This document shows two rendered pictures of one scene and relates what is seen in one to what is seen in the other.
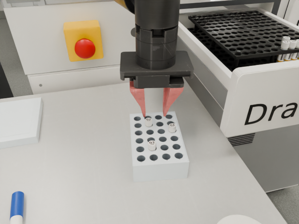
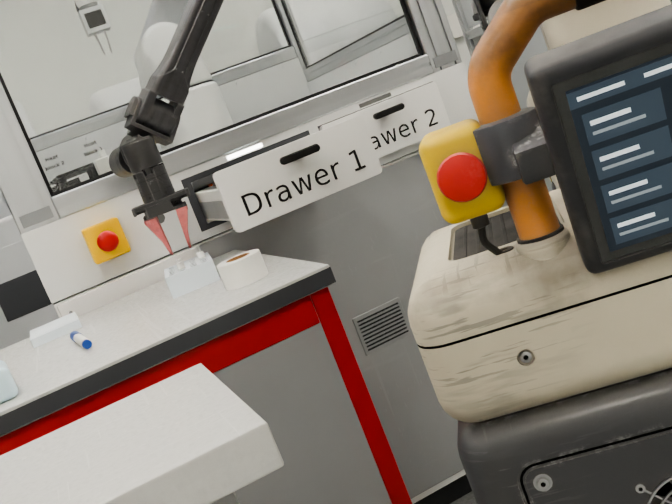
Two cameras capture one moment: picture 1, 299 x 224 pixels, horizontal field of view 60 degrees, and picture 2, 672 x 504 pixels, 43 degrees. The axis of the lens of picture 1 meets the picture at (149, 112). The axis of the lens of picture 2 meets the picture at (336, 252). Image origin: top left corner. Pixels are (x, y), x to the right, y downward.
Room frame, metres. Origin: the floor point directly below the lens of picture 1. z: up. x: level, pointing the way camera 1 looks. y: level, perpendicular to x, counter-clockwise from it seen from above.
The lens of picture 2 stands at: (-1.16, -0.17, 0.97)
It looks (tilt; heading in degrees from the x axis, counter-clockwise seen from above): 10 degrees down; 357
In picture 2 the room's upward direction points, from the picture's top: 21 degrees counter-clockwise
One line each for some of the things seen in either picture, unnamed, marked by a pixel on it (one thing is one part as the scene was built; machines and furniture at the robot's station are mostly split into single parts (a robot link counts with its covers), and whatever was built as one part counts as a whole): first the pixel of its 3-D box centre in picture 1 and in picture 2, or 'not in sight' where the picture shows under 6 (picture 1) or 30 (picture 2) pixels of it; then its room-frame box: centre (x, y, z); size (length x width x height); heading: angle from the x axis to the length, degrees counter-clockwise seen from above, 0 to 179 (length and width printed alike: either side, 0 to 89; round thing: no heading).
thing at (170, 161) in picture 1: (155, 143); (191, 274); (0.31, -0.01, 0.78); 0.12 x 0.08 x 0.04; 6
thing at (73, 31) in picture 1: (83, 41); (106, 240); (0.52, 0.14, 0.88); 0.07 x 0.05 x 0.07; 104
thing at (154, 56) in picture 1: (155, 48); (155, 188); (0.34, -0.01, 0.94); 0.10 x 0.07 x 0.07; 94
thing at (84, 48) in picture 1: (84, 47); (107, 241); (0.49, 0.13, 0.88); 0.04 x 0.03 x 0.04; 104
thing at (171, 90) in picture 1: (156, 91); (173, 226); (0.34, -0.01, 0.87); 0.07 x 0.07 x 0.09; 4
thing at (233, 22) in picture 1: (244, 43); not in sight; (0.52, -0.20, 0.87); 0.22 x 0.18 x 0.06; 14
